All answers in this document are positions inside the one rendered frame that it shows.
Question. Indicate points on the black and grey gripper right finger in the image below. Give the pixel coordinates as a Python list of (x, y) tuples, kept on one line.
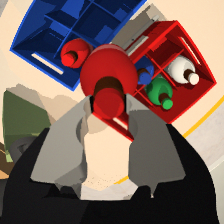
[(160, 157)]

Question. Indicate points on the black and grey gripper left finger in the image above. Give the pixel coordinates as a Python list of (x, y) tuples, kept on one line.
[(54, 159)]

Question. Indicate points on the red plastic bottle crate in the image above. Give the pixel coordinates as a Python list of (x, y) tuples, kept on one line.
[(170, 45)]

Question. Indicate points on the green bottle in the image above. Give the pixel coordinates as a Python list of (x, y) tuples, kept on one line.
[(160, 92)]

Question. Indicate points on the dark blue bottle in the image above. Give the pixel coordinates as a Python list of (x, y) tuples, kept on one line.
[(145, 70)]

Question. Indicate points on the blue crate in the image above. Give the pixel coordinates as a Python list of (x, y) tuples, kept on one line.
[(39, 35)]

